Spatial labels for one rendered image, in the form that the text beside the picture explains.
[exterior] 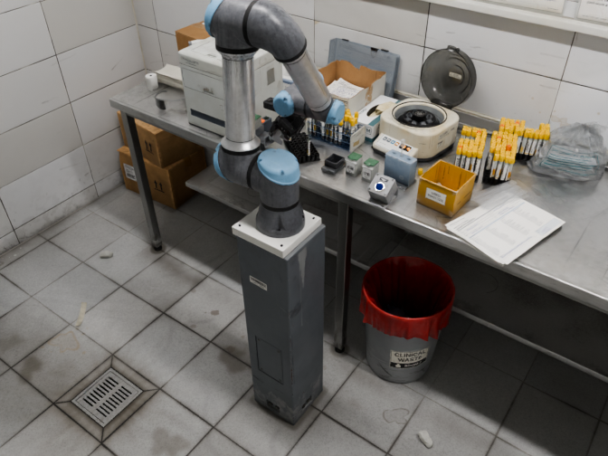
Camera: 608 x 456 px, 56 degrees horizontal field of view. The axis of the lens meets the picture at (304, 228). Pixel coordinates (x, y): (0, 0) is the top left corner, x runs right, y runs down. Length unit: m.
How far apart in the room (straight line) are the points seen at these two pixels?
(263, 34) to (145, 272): 1.80
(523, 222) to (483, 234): 0.15
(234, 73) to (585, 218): 1.17
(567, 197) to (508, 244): 0.37
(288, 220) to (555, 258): 0.78
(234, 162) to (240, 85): 0.23
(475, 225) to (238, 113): 0.79
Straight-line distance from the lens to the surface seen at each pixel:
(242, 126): 1.62
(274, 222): 1.67
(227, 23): 1.51
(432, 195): 1.85
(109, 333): 2.77
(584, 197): 2.09
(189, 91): 2.27
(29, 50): 3.13
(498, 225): 1.84
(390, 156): 1.94
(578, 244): 1.88
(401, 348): 2.26
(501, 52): 2.24
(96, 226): 3.38
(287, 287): 1.74
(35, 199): 3.37
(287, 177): 1.59
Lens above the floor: 2.00
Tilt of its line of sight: 39 degrees down
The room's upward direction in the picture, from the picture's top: 1 degrees counter-clockwise
